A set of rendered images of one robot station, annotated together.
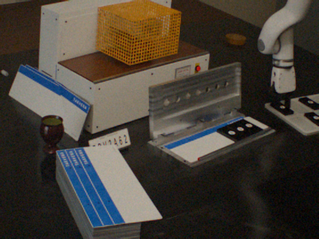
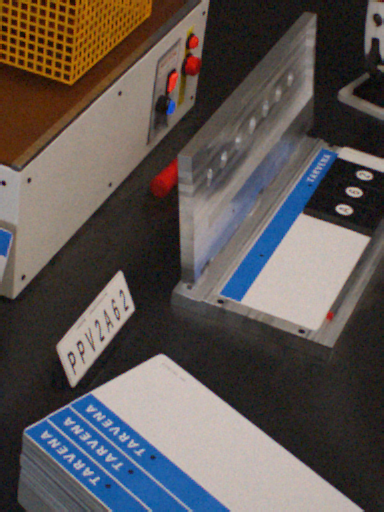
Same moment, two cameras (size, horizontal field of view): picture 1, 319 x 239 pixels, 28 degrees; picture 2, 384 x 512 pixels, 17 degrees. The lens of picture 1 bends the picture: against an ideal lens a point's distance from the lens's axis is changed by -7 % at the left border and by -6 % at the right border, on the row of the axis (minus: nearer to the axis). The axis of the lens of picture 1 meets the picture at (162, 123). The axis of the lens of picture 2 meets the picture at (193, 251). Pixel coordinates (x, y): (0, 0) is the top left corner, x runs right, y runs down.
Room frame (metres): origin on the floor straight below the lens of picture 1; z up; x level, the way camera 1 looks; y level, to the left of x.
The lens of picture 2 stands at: (0.82, 0.58, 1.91)
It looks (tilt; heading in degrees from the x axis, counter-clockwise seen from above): 36 degrees down; 334
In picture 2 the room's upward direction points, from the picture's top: 9 degrees clockwise
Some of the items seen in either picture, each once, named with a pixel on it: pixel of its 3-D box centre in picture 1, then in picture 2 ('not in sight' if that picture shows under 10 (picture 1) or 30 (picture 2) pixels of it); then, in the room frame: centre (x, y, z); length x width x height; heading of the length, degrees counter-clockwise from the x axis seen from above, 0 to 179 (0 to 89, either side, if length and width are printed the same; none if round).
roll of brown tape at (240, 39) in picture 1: (235, 38); not in sight; (3.14, -0.32, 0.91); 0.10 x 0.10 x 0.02
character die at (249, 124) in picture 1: (248, 127); (363, 178); (2.13, -0.31, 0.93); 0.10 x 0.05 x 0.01; 46
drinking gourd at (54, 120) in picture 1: (52, 135); not in sight; (1.87, 0.35, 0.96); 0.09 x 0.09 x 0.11
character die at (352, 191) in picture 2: (240, 130); (353, 195); (2.09, -0.27, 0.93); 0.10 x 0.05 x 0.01; 46
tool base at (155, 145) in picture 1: (215, 136); (310, 229); (2.04, -0.19, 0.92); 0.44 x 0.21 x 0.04; 136
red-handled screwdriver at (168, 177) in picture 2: not in sight; (187, 160); (2.23, -0.08, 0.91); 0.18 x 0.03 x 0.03; 132
